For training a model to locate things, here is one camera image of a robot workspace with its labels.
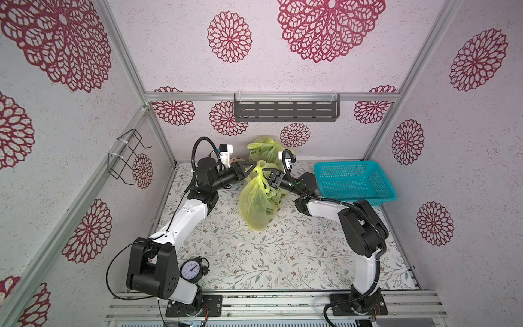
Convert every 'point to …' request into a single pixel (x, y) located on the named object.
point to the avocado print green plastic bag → (265, 148)
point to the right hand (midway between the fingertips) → (256, 171)
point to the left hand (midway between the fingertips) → (256, 165)
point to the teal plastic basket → (354, 180)
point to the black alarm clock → (192, 270)
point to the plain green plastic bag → (258, 204)
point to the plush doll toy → (235, 159)
